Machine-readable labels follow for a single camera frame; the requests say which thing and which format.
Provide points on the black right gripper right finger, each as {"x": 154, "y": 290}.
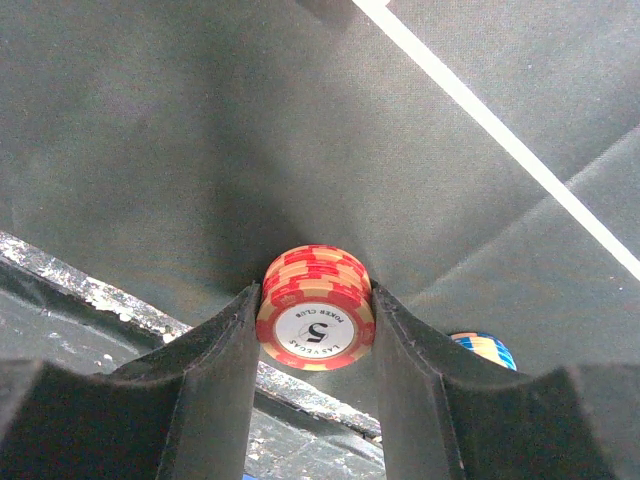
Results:
{"x": 448, "y": 413}

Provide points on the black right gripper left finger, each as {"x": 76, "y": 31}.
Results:
{"x": 181, "y": 411}

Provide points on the red poker chip stack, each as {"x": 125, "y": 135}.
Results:
{"x": 315, "y": 312}

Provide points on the black texas holdem poker mat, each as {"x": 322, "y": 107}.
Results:
{"x": 174, "y": 148}

